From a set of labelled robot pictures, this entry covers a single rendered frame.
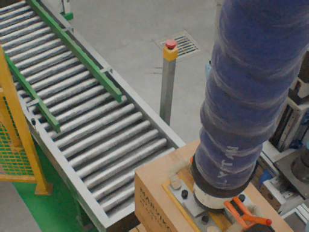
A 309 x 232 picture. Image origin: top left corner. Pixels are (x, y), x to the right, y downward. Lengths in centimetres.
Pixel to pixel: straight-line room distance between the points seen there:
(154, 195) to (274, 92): 81
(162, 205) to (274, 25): 96
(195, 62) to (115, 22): 99
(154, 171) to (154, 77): 204
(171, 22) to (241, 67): 338
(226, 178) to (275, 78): 46
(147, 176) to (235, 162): 55
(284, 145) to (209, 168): 80
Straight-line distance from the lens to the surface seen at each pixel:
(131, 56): 390
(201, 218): 159
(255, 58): 97
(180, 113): 341
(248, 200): 170
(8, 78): 216
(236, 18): 94
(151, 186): 170
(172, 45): 239
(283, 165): 192
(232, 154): 126
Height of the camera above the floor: 253
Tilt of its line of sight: 53 degrees down
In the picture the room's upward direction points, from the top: 4 degrees clockwise
